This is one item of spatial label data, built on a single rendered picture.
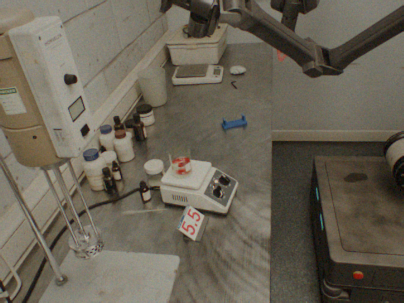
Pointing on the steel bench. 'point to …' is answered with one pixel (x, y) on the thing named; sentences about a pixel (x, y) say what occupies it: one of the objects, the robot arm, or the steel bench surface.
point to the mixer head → (40, 91)
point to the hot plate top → (199, 168)
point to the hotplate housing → (195, 196)
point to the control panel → (221, 188)
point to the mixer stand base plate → (115, 279)
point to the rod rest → (233, 122)
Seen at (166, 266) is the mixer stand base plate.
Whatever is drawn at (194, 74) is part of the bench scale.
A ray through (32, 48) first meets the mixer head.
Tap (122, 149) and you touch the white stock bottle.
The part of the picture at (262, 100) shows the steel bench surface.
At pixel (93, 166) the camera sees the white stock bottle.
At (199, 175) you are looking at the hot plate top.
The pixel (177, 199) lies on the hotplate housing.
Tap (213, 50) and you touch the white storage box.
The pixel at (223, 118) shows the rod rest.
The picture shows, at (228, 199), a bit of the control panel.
